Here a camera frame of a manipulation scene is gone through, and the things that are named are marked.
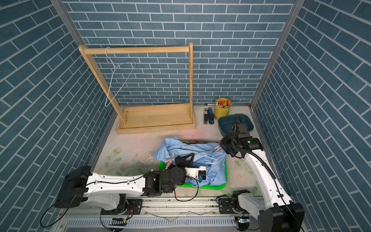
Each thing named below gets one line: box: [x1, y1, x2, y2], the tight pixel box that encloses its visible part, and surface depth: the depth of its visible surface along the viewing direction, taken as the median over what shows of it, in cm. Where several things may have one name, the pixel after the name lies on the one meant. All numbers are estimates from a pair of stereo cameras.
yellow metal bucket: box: [214, 97, 232, 120], surface depth 108 cm
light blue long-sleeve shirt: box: [151, 136, 228, 184], surface depth 75 cm
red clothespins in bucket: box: [215, 99, 230, 109], surface depth 107 cm
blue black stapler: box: [207, 107, 215, 125], surface depth 113 cm
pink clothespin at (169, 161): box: [164, 157, 175, 168], surface depth 68 cm
